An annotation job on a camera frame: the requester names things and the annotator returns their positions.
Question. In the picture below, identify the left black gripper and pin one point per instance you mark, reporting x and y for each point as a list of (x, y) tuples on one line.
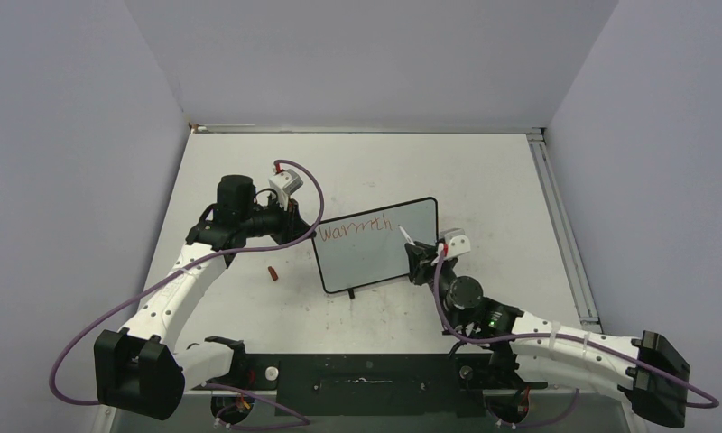
[(291, 225)]

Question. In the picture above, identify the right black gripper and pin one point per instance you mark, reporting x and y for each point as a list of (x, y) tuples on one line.
[(421, 261)]

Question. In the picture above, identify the white whiteboard marker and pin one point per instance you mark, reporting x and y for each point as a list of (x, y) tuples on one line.
[(406, 236)]

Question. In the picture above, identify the red marker cap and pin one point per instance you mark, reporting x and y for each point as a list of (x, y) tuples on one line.
[(273, 273)]

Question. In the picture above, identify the black framed whiteboard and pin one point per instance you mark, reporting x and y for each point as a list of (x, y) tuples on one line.
[(367, 247)]

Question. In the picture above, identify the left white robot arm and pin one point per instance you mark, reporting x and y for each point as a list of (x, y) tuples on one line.
[(138, 367)]

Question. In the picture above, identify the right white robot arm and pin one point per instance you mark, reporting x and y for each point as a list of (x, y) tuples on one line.
[(647, 372)]

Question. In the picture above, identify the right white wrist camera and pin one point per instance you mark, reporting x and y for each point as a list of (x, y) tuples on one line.
[(452, 243)]

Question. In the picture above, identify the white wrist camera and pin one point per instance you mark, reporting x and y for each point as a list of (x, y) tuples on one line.
[(285, 183), (452, 243)]

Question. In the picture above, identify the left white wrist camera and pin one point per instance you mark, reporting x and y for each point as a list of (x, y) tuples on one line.
[(285, 183)]

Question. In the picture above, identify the aluminium rail frame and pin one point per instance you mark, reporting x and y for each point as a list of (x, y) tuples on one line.
[(497, 187)]

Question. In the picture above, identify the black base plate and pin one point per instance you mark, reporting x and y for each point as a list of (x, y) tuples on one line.
[(372, 385)]

